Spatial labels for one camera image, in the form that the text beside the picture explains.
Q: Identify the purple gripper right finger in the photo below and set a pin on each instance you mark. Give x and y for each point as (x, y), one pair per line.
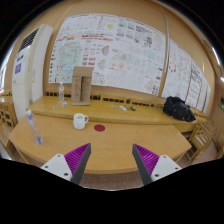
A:
(151, 166)

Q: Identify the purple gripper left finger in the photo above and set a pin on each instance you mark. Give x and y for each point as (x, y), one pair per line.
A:
(70, 166)

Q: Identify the clear plastic water bottle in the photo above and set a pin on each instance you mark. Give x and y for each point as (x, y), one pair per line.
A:
(34, 128)

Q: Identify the water bottle red label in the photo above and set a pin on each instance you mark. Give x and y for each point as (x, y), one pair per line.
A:
(61, 92)

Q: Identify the white ceramic mug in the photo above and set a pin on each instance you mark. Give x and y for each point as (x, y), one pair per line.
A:
(80, 120)

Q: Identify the red round coaster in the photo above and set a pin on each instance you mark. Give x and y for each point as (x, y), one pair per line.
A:
(99, 128)

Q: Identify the wooden chair right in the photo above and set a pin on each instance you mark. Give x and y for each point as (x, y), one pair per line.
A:
(200, 139)

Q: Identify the wooden chair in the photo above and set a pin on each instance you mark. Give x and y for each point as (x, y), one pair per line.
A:
(8, 118)
(200, 139)

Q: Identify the small bottle cap item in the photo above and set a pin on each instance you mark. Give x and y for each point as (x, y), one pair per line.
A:
(65, 104)

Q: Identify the black backpack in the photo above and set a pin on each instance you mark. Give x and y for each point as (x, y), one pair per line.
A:
(176, 108)

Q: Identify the small items on table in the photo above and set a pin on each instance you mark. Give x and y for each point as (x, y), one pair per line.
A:
(124, 108)

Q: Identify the wooden chair left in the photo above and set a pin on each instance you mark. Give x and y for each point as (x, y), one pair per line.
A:
(8, 118)

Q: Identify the brown cardboard box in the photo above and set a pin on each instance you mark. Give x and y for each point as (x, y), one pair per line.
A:
(81, 86)

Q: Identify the white standing air conditioner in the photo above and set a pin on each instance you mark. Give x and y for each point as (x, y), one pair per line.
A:
(27, 75)

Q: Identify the right poster wall display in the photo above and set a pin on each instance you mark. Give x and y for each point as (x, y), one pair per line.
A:
(185, 79)

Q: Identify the large poster wall display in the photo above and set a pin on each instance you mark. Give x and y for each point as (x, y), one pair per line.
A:
(122, 52)

